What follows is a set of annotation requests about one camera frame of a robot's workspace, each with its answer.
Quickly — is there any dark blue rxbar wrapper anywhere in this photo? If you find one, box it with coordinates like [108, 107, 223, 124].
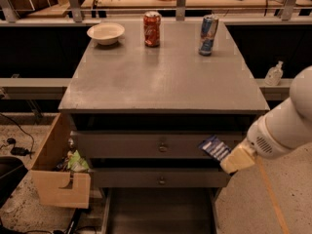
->
[199, 136, 231, 162]

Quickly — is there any clear sanitizer bottle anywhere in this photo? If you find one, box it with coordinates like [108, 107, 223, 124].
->
[264, 60, 284, 86]

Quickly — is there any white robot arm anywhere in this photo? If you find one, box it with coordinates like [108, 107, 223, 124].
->
[220, 66, 312, 174]

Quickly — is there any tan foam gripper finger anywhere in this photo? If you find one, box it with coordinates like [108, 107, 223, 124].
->
[220, 139, 256, 174]

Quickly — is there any green snack bag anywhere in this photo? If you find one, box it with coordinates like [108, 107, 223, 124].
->
[67, 150, 89, 173]

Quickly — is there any red soda can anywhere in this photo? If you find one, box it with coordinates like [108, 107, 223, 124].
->
[143, 11, 161, 47]

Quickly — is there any grey top drawer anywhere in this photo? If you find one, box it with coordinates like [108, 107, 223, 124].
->
[70, 130, 248, 160]

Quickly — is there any white bowl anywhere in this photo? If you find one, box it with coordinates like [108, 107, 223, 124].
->
[87, 22, 125, 46]

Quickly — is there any metal guard rail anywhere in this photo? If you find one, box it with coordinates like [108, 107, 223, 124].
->
[0, 0, 312, 26]

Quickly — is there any wooden open box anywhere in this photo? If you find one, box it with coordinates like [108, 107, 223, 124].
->
[30, 113, 91, 209]

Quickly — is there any blue energy drink can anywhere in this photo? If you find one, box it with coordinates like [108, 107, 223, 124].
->
[198, 15, 218, 56]

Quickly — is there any grey bottom drawer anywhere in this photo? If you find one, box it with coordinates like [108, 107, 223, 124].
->
[101, 188, 217, 234]

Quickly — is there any grey middle drawer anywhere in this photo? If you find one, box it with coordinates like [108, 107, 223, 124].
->
[92, 168, 231, 188]

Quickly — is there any grey drawer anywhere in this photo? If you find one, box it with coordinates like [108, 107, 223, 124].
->
[101, 188, 217, 234]
[92, 168, 231, 188]
[70, 130, 248, 160]

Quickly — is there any grey drawer cabinet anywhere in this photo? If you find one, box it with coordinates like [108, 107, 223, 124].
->
[58, 19, 270, 234]

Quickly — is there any black power adapter cable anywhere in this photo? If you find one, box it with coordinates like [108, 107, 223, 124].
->
[0, 113, 35, 160]

